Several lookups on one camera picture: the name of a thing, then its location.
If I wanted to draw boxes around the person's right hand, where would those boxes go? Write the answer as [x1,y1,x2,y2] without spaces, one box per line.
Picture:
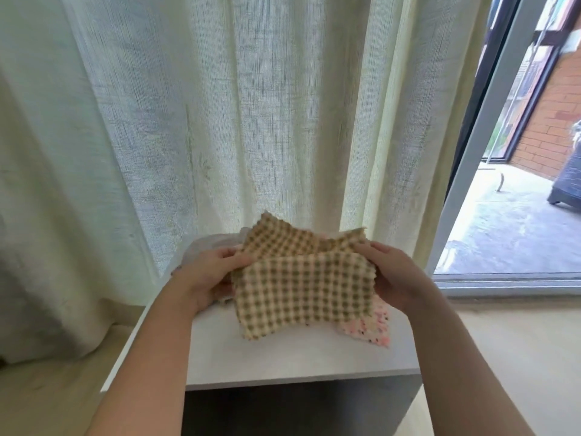
[356,240,442,316]

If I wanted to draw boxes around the person's left hand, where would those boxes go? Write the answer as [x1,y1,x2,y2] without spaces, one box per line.
[166,245,260,316]

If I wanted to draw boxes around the pink floral cloths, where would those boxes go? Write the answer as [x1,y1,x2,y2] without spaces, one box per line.
[336,299,392,349]

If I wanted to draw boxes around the brown checked cloth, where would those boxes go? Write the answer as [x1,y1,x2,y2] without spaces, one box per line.
[231,211,379,342]

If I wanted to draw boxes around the person's right forearm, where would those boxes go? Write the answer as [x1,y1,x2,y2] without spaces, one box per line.
[404,288,537,436]

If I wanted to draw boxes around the person's left forearm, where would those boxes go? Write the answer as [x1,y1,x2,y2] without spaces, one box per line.
[86,293,216,436]

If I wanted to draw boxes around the white table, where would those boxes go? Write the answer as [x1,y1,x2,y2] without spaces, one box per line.
[100,266,424,436]

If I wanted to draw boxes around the white linen curtain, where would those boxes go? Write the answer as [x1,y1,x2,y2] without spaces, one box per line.
[0,0,496,364]

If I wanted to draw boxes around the dark blue tarpaulin cover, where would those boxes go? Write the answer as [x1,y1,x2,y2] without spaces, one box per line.
[547,121,581,213]

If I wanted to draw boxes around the white sliding door frame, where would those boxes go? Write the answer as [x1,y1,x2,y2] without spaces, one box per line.
[427,0,581,296]

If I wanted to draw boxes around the dark balcony window frame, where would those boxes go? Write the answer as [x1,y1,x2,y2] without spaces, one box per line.
[481,0,581,165]

